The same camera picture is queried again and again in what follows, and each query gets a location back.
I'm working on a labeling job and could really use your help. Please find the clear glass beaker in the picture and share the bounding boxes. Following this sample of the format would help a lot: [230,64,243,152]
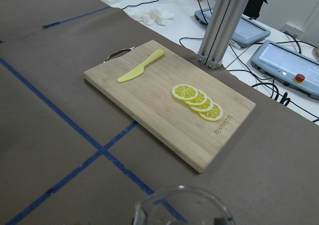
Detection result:
[132,185,236,225]

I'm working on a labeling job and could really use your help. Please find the aluminium frame post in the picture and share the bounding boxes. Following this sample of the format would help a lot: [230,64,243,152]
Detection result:
[196,0,249,70]

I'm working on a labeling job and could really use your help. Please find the far teach pendant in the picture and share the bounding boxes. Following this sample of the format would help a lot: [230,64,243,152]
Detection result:
[251,40,319,100]

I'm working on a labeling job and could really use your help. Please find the white crumpled gloves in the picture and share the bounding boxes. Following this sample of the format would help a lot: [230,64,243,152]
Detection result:
[126,8,175,26]

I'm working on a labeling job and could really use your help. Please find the teach pendant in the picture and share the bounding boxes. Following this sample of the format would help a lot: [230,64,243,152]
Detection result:
[194,7,271,48]
[251,40,319,100]

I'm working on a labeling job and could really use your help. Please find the near teach pendant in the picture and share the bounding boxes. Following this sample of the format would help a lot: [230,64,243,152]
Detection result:
[194,7,271,48]

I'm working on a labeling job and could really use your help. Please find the yellow plastic knife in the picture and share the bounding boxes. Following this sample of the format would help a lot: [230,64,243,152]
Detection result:
[117,49,164,83]

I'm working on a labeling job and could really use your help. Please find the lemon slice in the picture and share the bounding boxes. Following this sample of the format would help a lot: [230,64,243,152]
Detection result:
[171,84,198,101]
[189,97,214,113]
[184,90,207,106]
[199,103,223,121]

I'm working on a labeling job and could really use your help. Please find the bamboo cutting board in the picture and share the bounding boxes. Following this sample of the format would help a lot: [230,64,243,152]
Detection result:
[84,40,255,173]

